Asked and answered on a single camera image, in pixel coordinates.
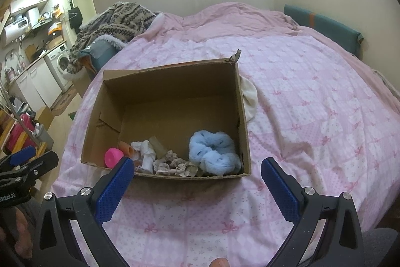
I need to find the white washing machine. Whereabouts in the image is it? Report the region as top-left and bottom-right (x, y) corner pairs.
(44, 43), (74, 92)

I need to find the white water heater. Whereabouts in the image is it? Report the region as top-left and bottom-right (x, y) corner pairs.
(0, 18), (31, 48)

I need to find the pink plastic cup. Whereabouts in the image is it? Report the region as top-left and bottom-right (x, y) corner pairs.
(104, 147), (125, 169)

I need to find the cardboard box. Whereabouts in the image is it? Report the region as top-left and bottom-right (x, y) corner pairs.
(80, 50), (252, 181)

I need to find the patterned knit blanket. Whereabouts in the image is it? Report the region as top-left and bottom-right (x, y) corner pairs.
(64, 2), (163, 83)

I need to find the person's leg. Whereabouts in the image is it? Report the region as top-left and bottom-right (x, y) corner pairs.
(14, 196), (43, 224)
(361, 228), (400, 267)

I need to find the white floor cabinet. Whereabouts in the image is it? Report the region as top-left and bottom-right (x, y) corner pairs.
(15, 62), (63, 111)

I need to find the person's right hand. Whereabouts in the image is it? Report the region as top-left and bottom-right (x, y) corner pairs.
(209, 257), (232, 267)

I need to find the person's left hand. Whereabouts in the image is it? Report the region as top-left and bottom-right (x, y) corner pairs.
(0, 210), (34, 259)

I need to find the patterned floor rug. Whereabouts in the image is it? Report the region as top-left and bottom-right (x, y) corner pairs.
(50, 89), (82, 116)

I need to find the teal fur-trimmed jacket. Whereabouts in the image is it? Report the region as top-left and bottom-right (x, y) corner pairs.
(78, 37), (123, 74)

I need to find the person's left leg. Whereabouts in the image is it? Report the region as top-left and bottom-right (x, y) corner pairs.
(14, 196), (43, 224)

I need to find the white wall cabinet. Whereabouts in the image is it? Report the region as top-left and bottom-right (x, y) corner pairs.
(9, 0), (49, 15)

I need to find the beige lace scrunchie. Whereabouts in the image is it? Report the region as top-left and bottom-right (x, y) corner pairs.
(152, 150), (204, 177)

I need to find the black hanging garment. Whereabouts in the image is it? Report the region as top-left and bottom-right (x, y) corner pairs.
(68, 6), (84, 35)

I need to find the white sock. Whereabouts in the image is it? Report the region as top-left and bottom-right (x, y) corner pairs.
(131, 139), (157, 174)

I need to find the light blue fluffy scrunchie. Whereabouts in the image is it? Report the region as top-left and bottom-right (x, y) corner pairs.
(188, 130), (243, 176)

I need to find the person's right leg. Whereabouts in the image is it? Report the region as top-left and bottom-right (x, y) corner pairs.
(361, 228), (400, 267)

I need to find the orange small cup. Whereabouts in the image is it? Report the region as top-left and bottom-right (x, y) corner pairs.
(119, 142), (135, 159)

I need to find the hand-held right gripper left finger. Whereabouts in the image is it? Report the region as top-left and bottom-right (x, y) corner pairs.
(31, 157), (135, 267)

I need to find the grey bin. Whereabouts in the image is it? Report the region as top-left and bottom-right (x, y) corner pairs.
(33, 123), (56, 146)

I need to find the brown cloth piece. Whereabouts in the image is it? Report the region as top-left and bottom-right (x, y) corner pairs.
(148, 136), (169, 158)

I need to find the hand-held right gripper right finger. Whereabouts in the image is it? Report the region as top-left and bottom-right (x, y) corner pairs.
(261, 157), (367, 267)

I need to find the red bag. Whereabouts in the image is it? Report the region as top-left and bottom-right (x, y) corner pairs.
(4, 112), (36, 155)

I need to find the white fluffy cloth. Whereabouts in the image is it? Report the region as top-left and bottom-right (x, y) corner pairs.
(240, 76), (259, 122)

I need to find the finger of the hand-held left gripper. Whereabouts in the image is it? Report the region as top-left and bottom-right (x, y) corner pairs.
(0, 151), (59, 189)
(0, 145), (37, 171)

